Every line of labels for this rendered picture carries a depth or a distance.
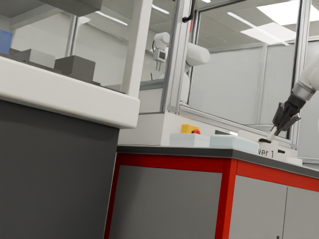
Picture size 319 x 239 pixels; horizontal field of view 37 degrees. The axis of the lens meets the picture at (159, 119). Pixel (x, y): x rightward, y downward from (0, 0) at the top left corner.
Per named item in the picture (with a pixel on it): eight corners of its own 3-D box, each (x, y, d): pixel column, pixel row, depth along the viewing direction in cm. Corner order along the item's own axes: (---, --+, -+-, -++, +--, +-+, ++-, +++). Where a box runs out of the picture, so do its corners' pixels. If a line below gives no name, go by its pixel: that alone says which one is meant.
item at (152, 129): (295, 176, 266) (297, 151, 268) (160, 145, 200) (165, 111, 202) (176, 167, 337) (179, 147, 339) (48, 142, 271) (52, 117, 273)
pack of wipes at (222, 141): (234, 155, 159) (235, 142, 160) (259, 156, 153) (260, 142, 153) (207, 147, 148) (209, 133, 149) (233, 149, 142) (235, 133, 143)
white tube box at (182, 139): (211, 152, 162) (213, 137, 163) (193, 148, 157) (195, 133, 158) (185, 151, 172) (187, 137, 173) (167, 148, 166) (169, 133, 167)
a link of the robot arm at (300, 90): (305, 83, 214) (297, 94, 216) (294, 78, 208) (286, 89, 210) (320, 93, 208) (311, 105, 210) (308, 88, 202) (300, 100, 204)
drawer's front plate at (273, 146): (276, 163, 229) (278, 141, 230) (238, 154, 210) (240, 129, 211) (273, 163, 230) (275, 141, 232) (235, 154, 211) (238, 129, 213)
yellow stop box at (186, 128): (199, 143, 208) (201, 127, 209) (187, 140, 203) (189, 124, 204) (191, 143, 212) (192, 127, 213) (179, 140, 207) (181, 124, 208)
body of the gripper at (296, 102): (310, 103, 209) (298, 120, 212) (297, 93, 215) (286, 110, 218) (301, 99, 204) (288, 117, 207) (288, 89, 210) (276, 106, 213)
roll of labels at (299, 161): (305, 170, 180) (306, 160, 181) (294, 168, 176) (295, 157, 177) (289, 170, 186) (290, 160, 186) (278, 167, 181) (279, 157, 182)
